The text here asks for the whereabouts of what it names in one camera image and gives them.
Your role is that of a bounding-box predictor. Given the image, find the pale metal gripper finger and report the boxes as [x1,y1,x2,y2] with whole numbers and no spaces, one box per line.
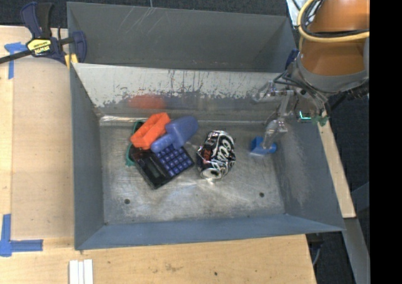
[254,80,279,102]
[263,119,288,153]

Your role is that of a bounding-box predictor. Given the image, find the crushed black soda can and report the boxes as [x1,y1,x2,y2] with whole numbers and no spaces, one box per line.
[195,129,237,183]

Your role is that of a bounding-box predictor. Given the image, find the small blue block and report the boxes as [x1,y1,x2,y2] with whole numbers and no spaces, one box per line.
[249,136,278,156]

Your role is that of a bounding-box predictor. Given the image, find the black calculator with blue keys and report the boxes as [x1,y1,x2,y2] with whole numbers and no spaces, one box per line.
[129,143,196,190]

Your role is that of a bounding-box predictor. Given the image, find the teal green plastic frame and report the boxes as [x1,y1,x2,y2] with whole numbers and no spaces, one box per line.
[124,120,146,169]

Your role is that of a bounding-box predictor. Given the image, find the grey metal bin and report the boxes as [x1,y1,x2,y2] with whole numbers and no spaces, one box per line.
[65,1,347,251]

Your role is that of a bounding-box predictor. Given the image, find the orange plastic block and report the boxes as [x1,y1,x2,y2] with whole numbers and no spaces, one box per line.
[129,112,172,151]

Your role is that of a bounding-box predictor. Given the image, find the purple-blue plastic scoop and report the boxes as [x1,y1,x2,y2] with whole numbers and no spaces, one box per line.
[149,116,200,155]

